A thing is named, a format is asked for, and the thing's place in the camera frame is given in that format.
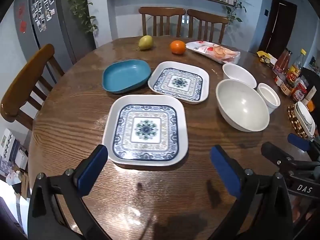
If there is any medium white bowl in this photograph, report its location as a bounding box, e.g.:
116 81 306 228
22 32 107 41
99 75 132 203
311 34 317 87
222 63 257 89

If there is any green pear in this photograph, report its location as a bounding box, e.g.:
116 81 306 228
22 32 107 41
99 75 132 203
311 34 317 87
136 35 153 51

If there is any white blue patterned square plate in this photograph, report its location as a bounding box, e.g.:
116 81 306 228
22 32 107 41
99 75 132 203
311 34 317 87
102 95 188 172
147 61 210 105

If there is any trailing green plant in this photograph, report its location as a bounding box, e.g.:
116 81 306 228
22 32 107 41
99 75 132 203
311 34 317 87
64 0 98 34
225 0 247 23

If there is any yellow cap oil bottle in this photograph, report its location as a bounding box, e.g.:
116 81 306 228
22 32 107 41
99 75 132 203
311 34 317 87
286 49 307 85

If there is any yellow snack packet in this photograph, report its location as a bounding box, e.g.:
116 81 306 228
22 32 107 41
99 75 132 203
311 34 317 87
257 51 278 67

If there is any wooden beaded trivet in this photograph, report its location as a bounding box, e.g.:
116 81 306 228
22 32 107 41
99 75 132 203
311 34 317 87
287 104 310 138

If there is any red sauce bottle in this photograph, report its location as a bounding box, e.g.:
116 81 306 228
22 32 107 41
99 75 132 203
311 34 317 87
272 49 293 77

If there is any brown sauce jar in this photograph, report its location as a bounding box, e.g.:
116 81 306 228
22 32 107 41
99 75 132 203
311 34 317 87
282 82 294 97

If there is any white crumpled paper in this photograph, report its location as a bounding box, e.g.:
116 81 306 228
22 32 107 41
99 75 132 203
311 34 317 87
5 170 22 186

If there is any wooden chair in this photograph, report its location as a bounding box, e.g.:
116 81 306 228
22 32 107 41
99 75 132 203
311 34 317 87
0 44 65 130
187 9 229 43
138 7 186 37

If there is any dark wooden door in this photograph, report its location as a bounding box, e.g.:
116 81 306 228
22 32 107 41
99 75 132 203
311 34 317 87
259 0 297 53

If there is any white snack bag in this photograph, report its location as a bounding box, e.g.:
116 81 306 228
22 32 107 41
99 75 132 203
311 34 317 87
185 41 241 64

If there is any orange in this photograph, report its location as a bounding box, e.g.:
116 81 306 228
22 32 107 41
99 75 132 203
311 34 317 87
170 40 186 55

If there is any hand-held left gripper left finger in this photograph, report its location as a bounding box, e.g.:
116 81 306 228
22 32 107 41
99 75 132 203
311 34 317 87
27 144 108 240

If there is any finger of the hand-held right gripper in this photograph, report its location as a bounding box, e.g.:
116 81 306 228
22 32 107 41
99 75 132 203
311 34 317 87
287 133 320 162
261 142 320 174

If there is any blue square dish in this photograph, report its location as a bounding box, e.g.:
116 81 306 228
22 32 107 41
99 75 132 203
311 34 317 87
102 59 152 94

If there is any small white ramekin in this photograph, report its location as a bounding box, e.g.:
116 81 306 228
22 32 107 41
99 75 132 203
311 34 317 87
257 83 281 115

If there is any grey fridge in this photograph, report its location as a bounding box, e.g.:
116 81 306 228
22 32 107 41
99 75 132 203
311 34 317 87
14 0 98 64

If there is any large red label jar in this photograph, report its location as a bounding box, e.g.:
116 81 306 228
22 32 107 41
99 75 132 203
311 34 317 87
291 82 308 102

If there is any group of fridge photos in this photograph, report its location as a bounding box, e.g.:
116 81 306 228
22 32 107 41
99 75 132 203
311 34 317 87
31 0 56 33

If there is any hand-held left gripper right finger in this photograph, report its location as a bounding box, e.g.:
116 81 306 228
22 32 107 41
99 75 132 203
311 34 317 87
210 145 293 240

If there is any large white bowl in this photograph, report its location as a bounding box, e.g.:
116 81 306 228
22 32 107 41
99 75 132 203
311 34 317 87
215 79 270 132

